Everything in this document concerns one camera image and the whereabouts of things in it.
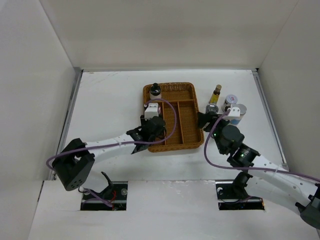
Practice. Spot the clear lid powder jar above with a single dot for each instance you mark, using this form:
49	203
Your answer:
211	108

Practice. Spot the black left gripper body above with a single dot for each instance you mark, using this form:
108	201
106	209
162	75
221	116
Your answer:
144	121

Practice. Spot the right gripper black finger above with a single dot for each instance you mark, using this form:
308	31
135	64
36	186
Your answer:
204	120
216	116

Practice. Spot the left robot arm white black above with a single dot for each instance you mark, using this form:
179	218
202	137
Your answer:
75	169

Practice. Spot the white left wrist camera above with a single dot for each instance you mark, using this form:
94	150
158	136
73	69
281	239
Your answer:
151	110

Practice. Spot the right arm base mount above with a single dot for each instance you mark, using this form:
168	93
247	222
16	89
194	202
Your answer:
232	196

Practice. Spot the black cap white powder bottle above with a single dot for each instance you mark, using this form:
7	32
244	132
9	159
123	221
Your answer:
155	92

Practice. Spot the silver lid blue label jar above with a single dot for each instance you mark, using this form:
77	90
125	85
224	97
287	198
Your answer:
241	109

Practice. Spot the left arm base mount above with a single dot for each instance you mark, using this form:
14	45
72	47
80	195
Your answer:
114	196

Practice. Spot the pink cap spice jar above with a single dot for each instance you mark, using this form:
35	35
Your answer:
159	109

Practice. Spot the brown wicker divided basket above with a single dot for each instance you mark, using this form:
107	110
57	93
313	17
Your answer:
182	119

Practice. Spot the red label white lid jar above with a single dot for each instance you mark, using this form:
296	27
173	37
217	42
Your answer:
229	100

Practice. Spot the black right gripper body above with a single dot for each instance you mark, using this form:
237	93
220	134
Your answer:
217	133

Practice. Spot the yellow oil bottle brown cap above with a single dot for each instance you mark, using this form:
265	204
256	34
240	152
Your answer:
215	95

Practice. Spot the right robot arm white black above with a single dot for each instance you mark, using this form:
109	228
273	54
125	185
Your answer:
258	176

